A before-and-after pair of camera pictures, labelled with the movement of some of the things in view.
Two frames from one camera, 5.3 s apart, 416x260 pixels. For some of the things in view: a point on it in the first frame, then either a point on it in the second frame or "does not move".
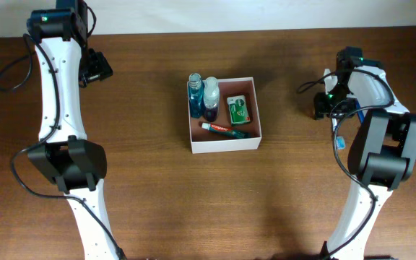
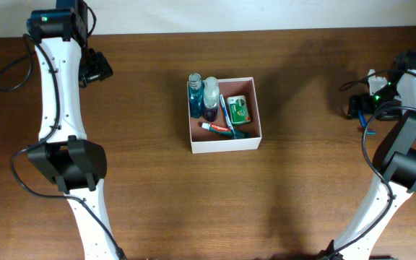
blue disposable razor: (361, 115) does not move
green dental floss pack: (238, 110) does not move
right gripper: (321, 107) to (366, 107)
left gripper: (100, 67) does not move
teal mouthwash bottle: (196, 95) does not move
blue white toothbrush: (340, 141) to (223, 104)
